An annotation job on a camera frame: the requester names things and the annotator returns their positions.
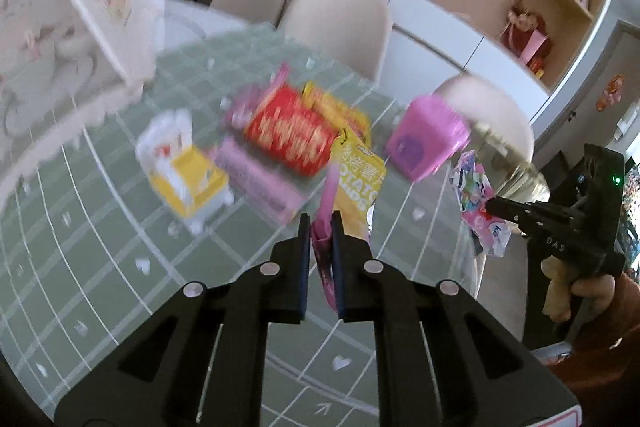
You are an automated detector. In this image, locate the beige chair near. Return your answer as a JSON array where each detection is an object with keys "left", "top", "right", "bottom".
[{"left": 435, "top": 74, "right": 550, "bottom": 338}]

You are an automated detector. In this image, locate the yellow red snack wrapper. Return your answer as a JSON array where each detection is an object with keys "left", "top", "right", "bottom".
[{"left": 302, "top": 81, "right": 371, "bottom": 147}]

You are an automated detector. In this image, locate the person's right hand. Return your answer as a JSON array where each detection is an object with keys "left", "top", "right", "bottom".
[{"left": 540, "top": 256, "right": 616, "bottom": 323}]

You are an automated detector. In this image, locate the pink plastic box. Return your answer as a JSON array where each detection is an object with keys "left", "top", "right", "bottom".
[{"left": 385, "top": 94, "right": 470, "bottom": 182}]

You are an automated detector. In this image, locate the white lower cabinet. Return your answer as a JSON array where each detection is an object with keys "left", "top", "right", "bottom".
[{"left": 244, "top": 0, "right": 551, "bottom": 128}]

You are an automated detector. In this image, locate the yellow pink chips wrapper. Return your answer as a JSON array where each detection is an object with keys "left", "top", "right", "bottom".
[{"left": 309, "top": 128, "right": 388, "bottom": 313}]

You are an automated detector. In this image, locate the beige chair middle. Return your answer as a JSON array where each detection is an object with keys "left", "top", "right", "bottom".
[{"left": 279, "top": 0, "right": 393, "bottom": 82}]

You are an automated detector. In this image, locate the person's orange sleeve forearm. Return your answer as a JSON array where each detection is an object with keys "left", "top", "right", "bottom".
[{"left": 549, "top": 274, "right": 639, "bottom": 414}]

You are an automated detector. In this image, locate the red flower bouquet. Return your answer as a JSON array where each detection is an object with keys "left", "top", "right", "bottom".
[{"left": 500, "top": 0, "right": 553, "bottom": 78}]

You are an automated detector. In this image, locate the purple flat wrapper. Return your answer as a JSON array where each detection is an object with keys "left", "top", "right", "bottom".
[{"left": 205, "top": 136, "right": 305, "bottom": 225}]

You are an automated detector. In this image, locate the red paper cup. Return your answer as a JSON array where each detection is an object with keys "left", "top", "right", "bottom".
[{"left": 243, "top": 83, "right": 337, "bottom": 176}]

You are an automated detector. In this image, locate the green grid tablecloth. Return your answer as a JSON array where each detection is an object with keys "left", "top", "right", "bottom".
[{"left": 1, "top": 26, "right": 480, "bottom": 426}]

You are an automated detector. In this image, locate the colourful cartoon snack wrapper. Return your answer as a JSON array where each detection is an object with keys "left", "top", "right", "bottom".
[{"left": 449, "top": 150, "right": 511, "bottom": 258}]

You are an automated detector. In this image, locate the yellow white toy cart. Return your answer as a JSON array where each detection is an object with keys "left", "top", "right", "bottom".
[{"left": 134, "top": 108, "right": 234, "bottom": 235}]

